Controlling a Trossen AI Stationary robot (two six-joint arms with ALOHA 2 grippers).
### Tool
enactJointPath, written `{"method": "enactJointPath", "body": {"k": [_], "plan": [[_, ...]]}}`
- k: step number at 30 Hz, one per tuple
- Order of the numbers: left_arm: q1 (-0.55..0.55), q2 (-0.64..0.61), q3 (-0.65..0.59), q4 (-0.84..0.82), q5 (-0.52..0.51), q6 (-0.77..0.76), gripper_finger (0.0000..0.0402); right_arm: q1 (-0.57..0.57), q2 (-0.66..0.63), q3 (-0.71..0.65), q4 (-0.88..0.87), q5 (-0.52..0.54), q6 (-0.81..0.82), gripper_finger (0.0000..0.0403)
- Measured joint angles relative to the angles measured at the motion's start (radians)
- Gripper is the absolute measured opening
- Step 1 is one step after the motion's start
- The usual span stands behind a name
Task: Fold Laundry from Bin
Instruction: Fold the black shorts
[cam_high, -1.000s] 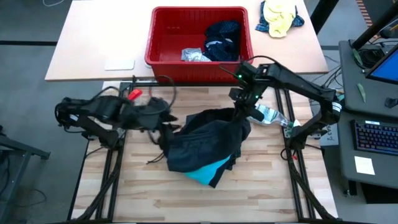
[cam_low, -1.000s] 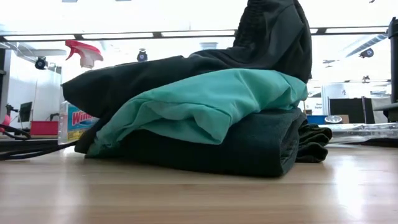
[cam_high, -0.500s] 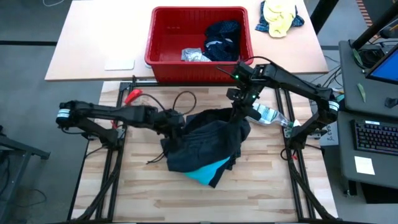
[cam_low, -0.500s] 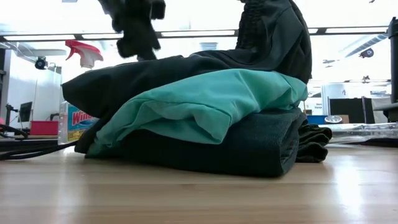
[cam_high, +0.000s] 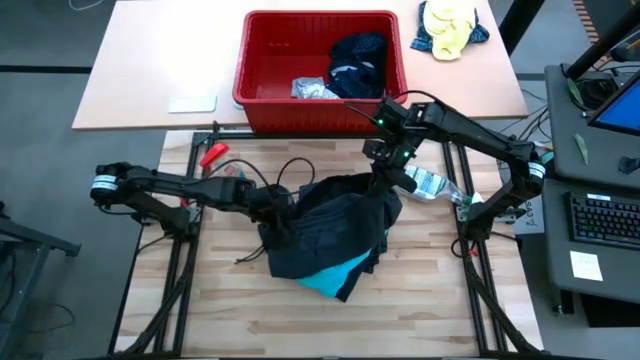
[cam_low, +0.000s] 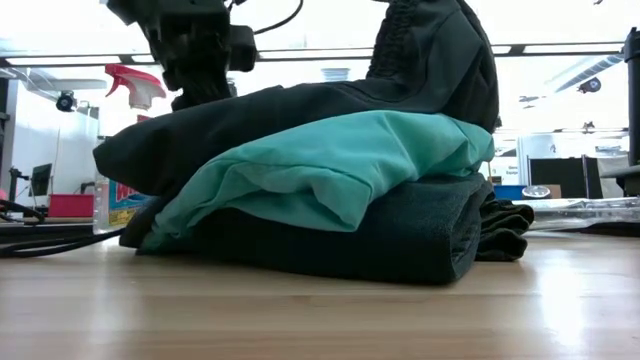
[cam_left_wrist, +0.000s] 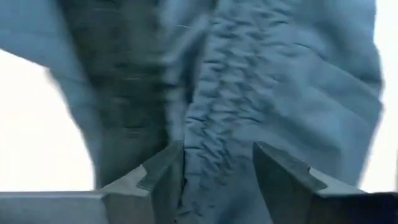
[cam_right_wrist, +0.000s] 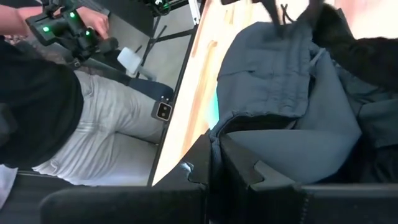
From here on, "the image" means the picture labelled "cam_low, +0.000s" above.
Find black overhead light bar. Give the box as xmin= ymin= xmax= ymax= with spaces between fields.
xmin=0 ymin=42 xmax=626 ymax=67

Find blue box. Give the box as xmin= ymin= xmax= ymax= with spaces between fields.
xmin=492 ymin=184 xmax=527 ymax=201

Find Windex spray bottle red trigger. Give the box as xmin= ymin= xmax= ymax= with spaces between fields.
xmin=92 ymin=63 xmax=168 ymax=236

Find turquoise shorts white mesh lining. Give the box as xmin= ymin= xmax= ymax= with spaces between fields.
xmin=139 ymin=109 xmax=496 ymax=254

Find small red bin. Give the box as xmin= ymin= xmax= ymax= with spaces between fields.
xmin=47 ymin=193 xmax=96 ymax=219

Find dark blue denim jeans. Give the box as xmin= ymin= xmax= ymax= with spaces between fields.
xmin=189 ymin=172 xmax=536 ymax=287

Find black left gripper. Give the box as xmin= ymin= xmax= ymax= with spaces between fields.
xmin=106 ymin=0 xmax=259 ymax=112

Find black ceiling spotlight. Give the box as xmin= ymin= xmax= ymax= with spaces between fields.
xmin=55 ymin=89 xmax=76 ymax=114
xmin=577 ymin=76 xmax=603 ymax=95

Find black garment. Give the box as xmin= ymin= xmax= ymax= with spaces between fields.
xmin=92 ymin=0 xmax=501 ymax=250

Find black vertical frame post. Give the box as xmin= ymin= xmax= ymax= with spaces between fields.
xmin=622 ymin=27 xmax=640 ymax=166

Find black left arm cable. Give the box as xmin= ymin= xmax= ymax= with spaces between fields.
xmin=227 ymin=0 xmax=305 ymax=36

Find black computer monitor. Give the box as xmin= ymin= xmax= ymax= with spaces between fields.
xmin=29 ymin=162 xmax=54 ymax=198

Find black partition panel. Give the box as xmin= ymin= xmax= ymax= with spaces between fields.
xmin=528 ymin=156 xmax=609 ymax=200

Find grey desk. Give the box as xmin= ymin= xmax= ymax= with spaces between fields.
xmin=599 ymin=164 xmax=640 ymax=181

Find black aluminium table frame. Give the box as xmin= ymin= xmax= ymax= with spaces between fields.
xmin=0 ymin=221 xmax=640 ymax=245

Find clear spray bottle green nozzle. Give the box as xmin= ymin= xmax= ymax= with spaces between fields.
xmin=509 ymin=196 xmax=640 ymax=232

